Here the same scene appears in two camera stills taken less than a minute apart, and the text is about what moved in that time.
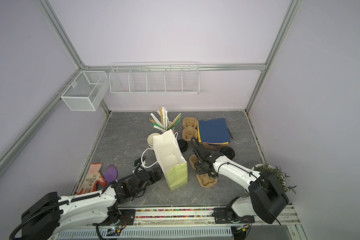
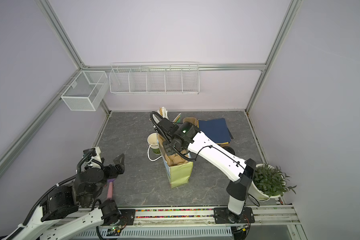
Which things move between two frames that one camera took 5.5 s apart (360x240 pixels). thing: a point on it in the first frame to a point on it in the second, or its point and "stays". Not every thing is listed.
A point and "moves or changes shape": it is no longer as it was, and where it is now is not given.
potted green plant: (283, 177) stays
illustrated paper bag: (169, 154) moves or changes shape
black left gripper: (154, 179) to (115, 173)
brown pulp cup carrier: (204, 180) to (173, 159)
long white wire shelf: (154, 78) stays
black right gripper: (198, 169) to (167, 145)
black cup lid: (228, 151) stays
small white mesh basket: (87, 92) stays
